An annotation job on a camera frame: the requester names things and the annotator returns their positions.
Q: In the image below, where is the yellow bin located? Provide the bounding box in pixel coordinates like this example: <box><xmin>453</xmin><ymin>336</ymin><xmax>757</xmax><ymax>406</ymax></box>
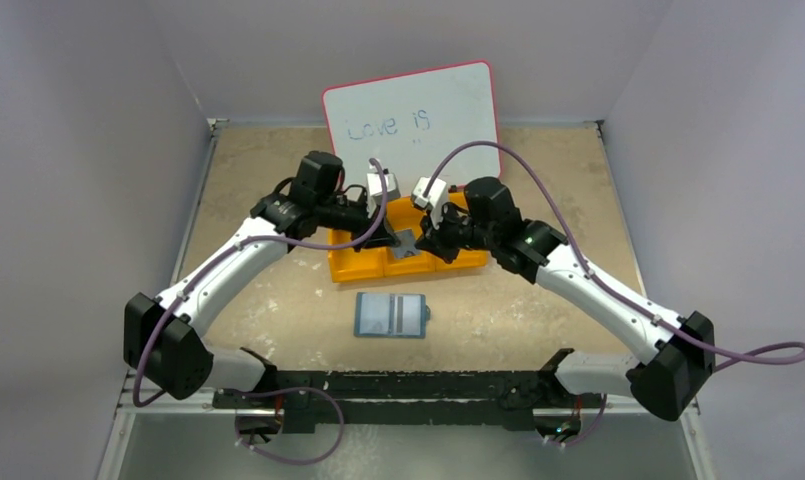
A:
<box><xmin>327</xmin><ymin>247</ymin><xmax>387</xmax><ymax>283</ymax></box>
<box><xmin>425</xmin><ymin>189</ymin><xmax>488</xmax><ymax>272</ymax></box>
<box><xmin>384</xmin><ymin>199</ymin><xmax>436</xmax><ymax>277</ymax></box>

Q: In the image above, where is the yellow middle bin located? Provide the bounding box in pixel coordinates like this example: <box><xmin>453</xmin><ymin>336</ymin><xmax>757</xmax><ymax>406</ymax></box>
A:
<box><xmin>384</xmin><ymin>199</ymin><xmax>436</xmax><ymax>277</ymax></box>

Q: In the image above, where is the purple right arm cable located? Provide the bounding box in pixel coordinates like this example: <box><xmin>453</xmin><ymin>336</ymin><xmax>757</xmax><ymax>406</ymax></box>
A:
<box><xmin>423</xmin><ymin>140</ymin><xmax>805</xmax><ymax>372</ymax></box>

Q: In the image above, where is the blue leather card holder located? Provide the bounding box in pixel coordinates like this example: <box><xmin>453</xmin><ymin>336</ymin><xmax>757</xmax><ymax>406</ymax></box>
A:
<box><xmin>353</xmin><ymin>292</ymin><xmax>431</xmax><ymax>339</ymax></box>

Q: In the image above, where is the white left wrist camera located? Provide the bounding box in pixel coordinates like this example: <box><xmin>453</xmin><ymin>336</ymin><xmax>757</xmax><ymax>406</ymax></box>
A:
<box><xmin>366</xmin><ymin>167</ymin><xmax>400</xmax><ymax>216</ymax></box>

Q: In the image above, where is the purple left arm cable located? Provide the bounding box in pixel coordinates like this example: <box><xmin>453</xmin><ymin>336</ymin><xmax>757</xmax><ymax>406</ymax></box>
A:
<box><xmin>132</xmin><ymin>157</ymin><xmax>391</xmax><ymax>409</ymax></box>

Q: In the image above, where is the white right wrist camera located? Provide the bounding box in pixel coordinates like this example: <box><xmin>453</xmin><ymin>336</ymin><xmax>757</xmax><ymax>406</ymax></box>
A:
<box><xmin>410</xmin><ymin>177</ymin><xmax>449</xmax><ymax>214</ymax></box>

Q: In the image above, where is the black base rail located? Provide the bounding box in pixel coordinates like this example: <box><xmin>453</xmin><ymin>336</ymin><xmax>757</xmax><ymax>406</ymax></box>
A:
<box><xmin>213</xmin><ymin>367</ymin><xmax>602</xmax><ymax>433</ymax></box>

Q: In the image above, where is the pink framed whiteboard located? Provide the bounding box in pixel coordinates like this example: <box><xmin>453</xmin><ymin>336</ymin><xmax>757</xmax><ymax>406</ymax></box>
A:
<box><xmin>322</xmin><ymin>60</ymin><xmax>502</xmax><ymax>196</ymax></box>

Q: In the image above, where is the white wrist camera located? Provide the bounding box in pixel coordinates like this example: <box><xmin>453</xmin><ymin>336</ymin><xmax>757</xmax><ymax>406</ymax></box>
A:
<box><xmin>366</xmin><ymin>167</ymin><xmax>400</xmax><ymax>216</ymax></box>
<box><xmin>410</xmin><ymin>177</ymin><xmax>449</xmax><ymax>214</ymax></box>

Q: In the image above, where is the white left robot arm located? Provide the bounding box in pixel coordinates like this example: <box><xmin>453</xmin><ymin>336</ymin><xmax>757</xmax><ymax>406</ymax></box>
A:
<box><xmin>123</xmin><ymin>151</ymin><xmax>399</xmax><ymax>407</ymax></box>

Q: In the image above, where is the yellow right bin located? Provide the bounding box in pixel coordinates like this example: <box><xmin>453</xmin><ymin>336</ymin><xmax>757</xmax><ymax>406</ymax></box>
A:
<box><xmin>425</xmin><ymin>189</ymin><xmax>488</xmax><ymax>272</ymax></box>

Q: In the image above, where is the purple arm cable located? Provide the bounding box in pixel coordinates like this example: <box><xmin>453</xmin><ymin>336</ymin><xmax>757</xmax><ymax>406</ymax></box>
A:
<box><xmin>132</xmin><ymin>157</ymin><xmax>391</xmax><ymax>409</ymax></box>
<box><xmin>423</xmin><ymin>140</ymin><xmax>805</xmax><ymax>372</ymax></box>

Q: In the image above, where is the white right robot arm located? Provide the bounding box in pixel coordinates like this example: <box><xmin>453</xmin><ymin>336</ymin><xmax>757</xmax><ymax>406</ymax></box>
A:
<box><xmin>411</xmin><ymin>177</ymin><xmax>716</xmax><ymax>421</ymax></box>

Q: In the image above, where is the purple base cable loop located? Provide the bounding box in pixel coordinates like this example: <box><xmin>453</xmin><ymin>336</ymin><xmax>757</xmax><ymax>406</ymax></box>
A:
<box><xmin>234</xmin><ymin>387</ymin><xmax>346</xmax><ymax>467</ymax></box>

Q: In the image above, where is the yellow left bin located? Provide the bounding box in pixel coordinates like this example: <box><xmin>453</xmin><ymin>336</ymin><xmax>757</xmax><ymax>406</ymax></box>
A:
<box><xmin>327</xmin><ymin>247</ymin><xmax>387</xmax><ymax>283</ymax></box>

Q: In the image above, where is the grey credit card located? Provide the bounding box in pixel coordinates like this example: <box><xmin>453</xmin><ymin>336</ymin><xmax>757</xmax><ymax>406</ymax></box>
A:
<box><xmin>391</xmin><ymin>229</ymin><xmax>421</xmax><ymax>260</ymax></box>

